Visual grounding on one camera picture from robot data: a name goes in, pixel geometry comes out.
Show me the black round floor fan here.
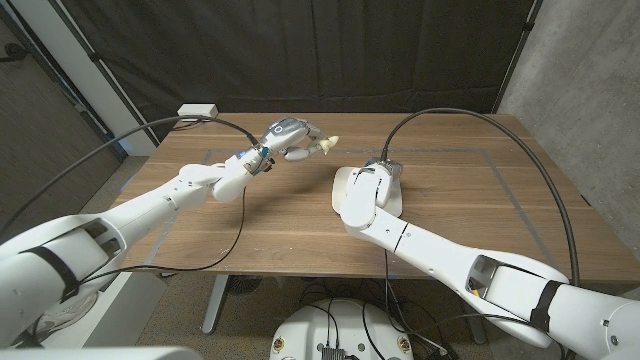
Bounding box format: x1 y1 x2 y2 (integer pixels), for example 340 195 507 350
227 275 262 296

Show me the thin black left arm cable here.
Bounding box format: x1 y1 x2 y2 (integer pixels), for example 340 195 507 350
79 185 248 284

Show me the black backdrop curtain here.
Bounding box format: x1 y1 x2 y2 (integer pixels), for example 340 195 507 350
59 0 536 141

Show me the white power strip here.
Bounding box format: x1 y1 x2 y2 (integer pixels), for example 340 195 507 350
176 103 220 123

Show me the white sneaker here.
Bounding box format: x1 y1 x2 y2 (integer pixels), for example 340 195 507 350
34 294 99 336

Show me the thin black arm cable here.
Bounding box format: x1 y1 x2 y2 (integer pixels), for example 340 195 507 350
382 249 536 334
79 185 248 284

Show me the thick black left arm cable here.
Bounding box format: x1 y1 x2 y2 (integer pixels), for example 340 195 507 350
0 114 262 237

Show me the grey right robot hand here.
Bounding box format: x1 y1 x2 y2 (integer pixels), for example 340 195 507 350
369 158 404 181

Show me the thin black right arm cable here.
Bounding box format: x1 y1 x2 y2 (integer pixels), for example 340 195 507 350
382 249 536 334

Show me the white robot torso base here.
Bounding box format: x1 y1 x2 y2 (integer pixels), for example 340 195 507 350
269 298 415 360

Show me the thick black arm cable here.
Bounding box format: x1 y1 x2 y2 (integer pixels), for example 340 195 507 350
0 114 262 237
380 107 581 287

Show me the grey table leg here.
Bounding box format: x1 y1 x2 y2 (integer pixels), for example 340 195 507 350
200 273 231 335
462 299 487 345

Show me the black backdrop stand pole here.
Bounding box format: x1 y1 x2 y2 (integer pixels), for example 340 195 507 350
49 0 161 146
492 0 544 115

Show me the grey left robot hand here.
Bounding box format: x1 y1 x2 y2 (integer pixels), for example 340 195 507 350
257 117 330 164

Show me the grey tape outline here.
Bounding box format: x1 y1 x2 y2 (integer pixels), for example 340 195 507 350
144 148 566 281

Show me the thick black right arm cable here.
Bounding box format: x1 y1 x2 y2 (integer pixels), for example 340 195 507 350
380 107 581 287

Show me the white floor cable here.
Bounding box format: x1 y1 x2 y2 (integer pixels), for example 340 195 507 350
397 314 447 354

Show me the white square paper plate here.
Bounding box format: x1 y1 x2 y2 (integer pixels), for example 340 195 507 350
331 166 404 218

